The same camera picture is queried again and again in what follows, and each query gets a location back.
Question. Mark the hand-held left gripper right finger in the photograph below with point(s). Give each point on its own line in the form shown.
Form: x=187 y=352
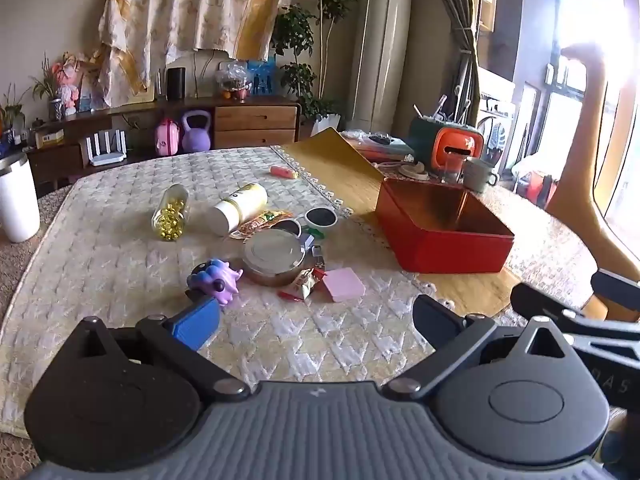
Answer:
x=435 y=320

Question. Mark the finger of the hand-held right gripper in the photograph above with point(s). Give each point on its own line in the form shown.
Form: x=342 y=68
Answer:
x=537 y=300
x=615 y=287

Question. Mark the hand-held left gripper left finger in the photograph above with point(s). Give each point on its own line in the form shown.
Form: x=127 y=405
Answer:
x=195 y=322

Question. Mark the purple toy dinosaur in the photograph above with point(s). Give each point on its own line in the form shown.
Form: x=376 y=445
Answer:
x=220 y=280

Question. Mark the red tin box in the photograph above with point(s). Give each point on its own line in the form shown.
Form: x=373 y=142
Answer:
x=450 y=255

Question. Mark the clear bottle of yellow capsules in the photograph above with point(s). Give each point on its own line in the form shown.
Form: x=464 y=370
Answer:
x=172 y=215

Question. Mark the orange snack packet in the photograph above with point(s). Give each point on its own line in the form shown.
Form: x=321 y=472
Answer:
x=255 y=222

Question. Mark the white and yellow bottle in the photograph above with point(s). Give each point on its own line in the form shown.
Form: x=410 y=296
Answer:
x=235 y=207

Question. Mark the small green plastic piece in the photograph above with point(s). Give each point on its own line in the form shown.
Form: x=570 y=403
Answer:
x=312 y=235

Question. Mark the cream quilted table cover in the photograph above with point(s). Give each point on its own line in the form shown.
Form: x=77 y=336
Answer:
x=125 y=270

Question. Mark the pink sticky note pad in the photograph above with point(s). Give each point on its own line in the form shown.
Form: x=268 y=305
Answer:
x=342 y=285

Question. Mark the round metal tin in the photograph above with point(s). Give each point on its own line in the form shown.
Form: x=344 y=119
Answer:
x=272 y=255

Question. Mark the red candy wrapper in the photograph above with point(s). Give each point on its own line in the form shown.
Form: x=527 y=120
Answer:
x=305 y=282

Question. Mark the small metal lighter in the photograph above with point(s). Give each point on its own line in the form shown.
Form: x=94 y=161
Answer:
x=318 y=257

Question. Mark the grey-green mug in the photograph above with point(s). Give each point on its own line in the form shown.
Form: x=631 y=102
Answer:
x=477 y=175

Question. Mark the orange-brown chair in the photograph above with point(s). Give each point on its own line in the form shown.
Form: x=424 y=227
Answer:
x=582 y=150

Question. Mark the clear glass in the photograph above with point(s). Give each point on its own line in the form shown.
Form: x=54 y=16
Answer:
x=452 y=170

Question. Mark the white sunglasses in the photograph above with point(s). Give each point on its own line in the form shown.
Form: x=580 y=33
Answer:
x=320 y=217

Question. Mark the pink and yellow tube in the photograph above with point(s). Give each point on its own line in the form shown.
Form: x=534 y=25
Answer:
x=284 y=172

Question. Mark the green and orange storage box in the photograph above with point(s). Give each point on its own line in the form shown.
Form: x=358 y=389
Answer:
x=457 y=142

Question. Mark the purple kettlebell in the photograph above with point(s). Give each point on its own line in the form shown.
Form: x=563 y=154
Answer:
x=196 y=137

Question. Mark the pink toy suitcase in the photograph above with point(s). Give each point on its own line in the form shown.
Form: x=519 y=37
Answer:
x=167 y=137

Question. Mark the white router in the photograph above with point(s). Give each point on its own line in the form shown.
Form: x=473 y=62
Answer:
x=105 y=155

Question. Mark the white washing machine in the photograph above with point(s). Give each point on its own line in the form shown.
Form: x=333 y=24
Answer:
x=495 y=95

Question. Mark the wooden cabinet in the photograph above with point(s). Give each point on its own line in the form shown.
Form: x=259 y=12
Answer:
x=255 y=117

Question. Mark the white tumbler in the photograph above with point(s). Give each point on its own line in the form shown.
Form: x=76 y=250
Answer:
x=15 y=200

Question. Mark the white planter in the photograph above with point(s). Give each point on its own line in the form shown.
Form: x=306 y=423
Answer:
x=327 y=124

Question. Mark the yellow cardboard box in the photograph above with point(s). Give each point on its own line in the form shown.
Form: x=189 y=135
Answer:
x=50 y=137

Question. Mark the black speaker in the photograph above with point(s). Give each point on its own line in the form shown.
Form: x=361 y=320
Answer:
x=176 y=84

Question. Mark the clear bag of fruit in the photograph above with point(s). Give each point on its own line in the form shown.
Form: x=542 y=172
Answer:
x=234 y=80

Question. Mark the plant in patterned vase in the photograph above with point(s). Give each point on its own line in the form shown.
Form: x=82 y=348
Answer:
x=52 y=105

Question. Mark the pink flower bouquet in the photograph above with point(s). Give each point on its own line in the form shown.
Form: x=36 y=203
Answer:
x=70 y=85

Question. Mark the white standing air conditioner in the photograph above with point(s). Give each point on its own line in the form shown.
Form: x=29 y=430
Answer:
x=382 y=45

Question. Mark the grey curtain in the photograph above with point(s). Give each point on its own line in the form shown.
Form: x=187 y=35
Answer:
x=457 y=20

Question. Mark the green potted tree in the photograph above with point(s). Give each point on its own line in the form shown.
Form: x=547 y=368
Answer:
x=300 y=30

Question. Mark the floral cloth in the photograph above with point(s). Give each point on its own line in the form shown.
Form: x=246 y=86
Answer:
x=190 y=10

